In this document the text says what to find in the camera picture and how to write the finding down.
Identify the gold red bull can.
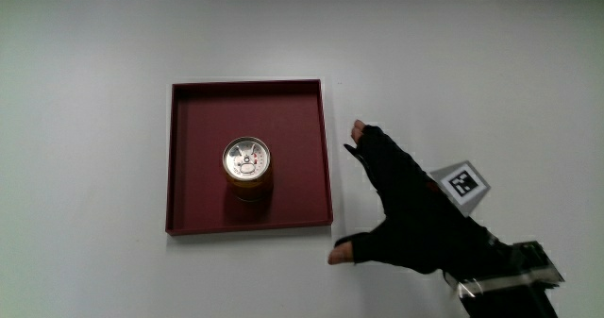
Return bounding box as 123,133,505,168
221,136,275,203

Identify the person's right hand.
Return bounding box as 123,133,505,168
327,119,502,282

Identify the dark red square plate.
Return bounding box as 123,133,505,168
164,78,335,237

